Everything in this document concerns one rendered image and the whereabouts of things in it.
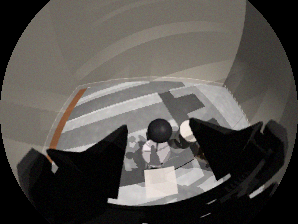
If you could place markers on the grey cylinder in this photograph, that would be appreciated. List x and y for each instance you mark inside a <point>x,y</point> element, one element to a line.
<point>184,137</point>

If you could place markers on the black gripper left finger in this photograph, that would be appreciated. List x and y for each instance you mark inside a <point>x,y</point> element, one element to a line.
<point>100,165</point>

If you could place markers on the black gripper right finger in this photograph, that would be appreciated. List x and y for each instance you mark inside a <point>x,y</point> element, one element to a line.
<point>222,146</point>

